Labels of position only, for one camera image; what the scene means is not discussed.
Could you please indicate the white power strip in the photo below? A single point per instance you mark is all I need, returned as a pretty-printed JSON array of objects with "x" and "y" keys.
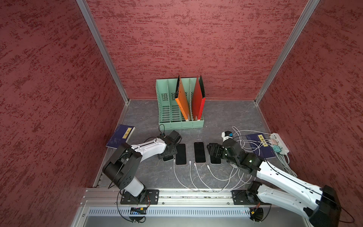
[{"x": 284, "y": 149}]

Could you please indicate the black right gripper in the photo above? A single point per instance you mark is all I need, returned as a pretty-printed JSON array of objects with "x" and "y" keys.
[{"x": 218, "y": 146}]

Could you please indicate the aluminium front rail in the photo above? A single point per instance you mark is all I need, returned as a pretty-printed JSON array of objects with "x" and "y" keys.
[{"x": 184, "y": 197}]

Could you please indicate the red folder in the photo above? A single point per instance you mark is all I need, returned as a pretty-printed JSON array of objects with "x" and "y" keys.
[{"x": 198, "y": 99}]

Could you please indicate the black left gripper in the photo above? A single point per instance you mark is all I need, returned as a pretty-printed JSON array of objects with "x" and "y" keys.
[{"x": 174, "y": 151}]

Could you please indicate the green plastic file organizer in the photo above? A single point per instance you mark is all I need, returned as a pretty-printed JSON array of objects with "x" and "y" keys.
[{"x": 169, "y": 112}]

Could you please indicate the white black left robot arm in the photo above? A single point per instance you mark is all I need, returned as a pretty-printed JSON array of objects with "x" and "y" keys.
[{"x": 123, "y": 164}]

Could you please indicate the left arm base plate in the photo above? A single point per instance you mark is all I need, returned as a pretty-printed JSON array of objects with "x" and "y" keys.
[{"x": 146, "y": 197}]

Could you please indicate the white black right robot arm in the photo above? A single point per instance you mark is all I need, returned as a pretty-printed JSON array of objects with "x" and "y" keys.
[{"x": 320, "y": 205}]

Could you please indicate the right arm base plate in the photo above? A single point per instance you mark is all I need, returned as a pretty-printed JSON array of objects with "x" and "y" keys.
[{"x": 241, "y": 197}]

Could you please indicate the purple notebook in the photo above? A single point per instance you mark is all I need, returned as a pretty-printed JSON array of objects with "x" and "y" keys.
[
  {"x": 121, "y": 135},
  {"x": 258, "y": 144}
]

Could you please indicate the purple notebook right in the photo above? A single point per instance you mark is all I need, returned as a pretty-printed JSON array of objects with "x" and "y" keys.
[{"x": 258, "y": 144}]

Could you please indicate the orange folder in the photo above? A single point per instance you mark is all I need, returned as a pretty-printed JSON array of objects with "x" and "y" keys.
[{"x": 182, "y": 101}]

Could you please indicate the purple notebook left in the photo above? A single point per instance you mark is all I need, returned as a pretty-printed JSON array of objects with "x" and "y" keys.
[{"x": 121, "y": 135}]

